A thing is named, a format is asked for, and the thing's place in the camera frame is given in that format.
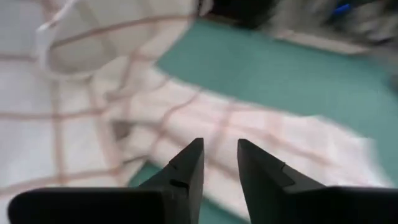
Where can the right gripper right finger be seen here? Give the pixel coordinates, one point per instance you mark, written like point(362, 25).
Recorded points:
point(273, 193)

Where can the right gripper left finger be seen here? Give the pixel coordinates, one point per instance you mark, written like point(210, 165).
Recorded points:
point(180, 186)

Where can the white towel red checks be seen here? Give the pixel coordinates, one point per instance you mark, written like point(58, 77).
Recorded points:
point(186, 124)

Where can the green table mat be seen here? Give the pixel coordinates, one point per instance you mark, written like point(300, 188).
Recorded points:
point(280, 77)

